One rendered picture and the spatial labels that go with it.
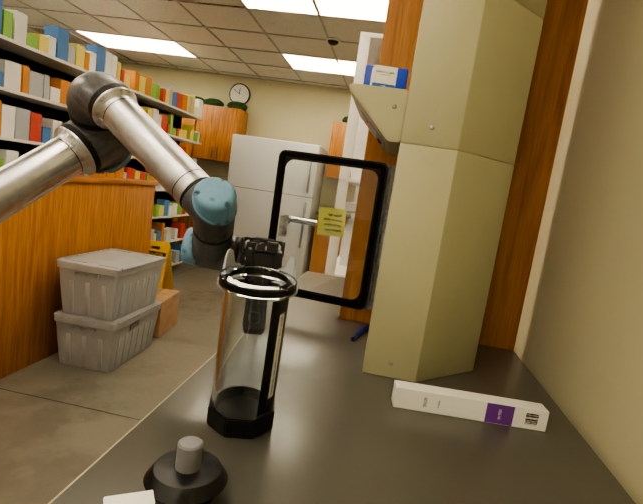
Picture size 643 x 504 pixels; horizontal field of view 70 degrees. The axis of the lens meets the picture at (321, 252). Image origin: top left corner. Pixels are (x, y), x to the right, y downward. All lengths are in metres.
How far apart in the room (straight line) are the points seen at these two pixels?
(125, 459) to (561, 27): 1.32
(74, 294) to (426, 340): 2.49
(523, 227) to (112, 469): 1.09
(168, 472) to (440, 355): 0.63
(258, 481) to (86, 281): 2.54
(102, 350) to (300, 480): 2.57
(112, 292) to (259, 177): 3.43
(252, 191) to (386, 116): 5.18
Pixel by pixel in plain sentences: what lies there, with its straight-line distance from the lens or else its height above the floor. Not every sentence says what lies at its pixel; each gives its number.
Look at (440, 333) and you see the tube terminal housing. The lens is 1.01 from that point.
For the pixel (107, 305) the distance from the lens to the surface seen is 3.04.
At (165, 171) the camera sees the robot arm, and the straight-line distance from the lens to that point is 0.89.
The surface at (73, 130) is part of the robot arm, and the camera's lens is 1.12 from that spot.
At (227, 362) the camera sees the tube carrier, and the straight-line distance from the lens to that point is 0.66.
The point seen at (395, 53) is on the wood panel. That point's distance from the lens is 1.35.
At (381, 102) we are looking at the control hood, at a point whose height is 1.48.
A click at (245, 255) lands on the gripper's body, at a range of 0.78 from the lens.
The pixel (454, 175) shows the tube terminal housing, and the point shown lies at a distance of 0.94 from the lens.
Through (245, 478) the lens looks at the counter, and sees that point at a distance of 0.64.
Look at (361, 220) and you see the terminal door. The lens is 1.24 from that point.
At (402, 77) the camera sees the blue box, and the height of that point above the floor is 1.58.
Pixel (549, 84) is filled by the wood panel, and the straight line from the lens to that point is 1.38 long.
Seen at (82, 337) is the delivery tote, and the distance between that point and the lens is 3.17.
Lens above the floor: 1.31
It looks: 8 degrees down
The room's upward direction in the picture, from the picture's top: 8 degrees clockwise
